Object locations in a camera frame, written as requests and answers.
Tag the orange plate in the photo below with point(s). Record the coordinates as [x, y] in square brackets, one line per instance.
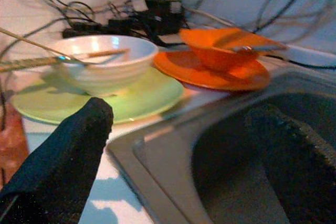
[189, 74]

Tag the green plate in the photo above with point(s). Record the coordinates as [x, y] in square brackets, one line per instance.
[147, 98]

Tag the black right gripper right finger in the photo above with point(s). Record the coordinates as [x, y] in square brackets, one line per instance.
[302, 176]

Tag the stainless steel sink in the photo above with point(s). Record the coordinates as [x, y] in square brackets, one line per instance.
[162, 155]

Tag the white ribbed bowl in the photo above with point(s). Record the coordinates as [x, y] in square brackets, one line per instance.
[113, 77]

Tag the metal spoon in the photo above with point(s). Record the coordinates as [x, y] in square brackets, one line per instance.
[244, 48]
[31, 62]

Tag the wooden chopstick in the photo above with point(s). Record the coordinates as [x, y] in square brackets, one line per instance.
[39, 44]
[110, 53]

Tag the orange bowl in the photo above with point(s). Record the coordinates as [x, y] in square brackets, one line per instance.
[218, 56]

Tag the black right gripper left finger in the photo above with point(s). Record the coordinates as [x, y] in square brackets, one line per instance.
[57, 166]

